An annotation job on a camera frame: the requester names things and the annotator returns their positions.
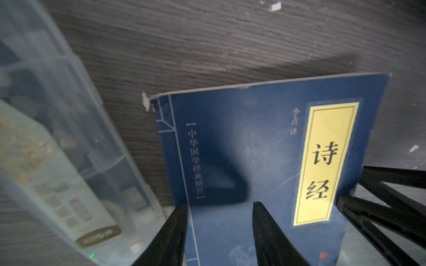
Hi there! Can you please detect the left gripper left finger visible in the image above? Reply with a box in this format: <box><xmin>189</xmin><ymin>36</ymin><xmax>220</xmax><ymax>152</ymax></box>
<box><xmin>132</xmin><ymin>203</ymin><xmax>188</xmax><ymax>266</ymax></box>

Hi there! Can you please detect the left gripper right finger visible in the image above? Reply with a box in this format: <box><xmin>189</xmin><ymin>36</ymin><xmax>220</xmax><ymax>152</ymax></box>
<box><xmin>252</xmin><ymin>202</ymin><xmax>309</xmax><ymax>266</ymax></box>

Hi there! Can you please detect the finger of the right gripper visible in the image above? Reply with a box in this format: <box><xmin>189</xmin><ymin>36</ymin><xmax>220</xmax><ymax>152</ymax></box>
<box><xmin>337</xmin><ymin>166</ymin><xmax>426</xmax><ymax>266</ymax></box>

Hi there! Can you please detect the blue book yellow label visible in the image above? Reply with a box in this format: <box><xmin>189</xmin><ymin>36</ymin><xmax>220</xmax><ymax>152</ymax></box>
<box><xmin>150</xmin><ymin>73</ymin><xmax>389</xmax><ymax>266</ymax></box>

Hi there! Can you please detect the clear plastic pen box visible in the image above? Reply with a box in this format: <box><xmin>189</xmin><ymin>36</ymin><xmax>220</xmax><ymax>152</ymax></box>
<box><xmin>1</xmin><ymin>1</ymin><xmax>165</xmax><ymax>266</ymax></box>

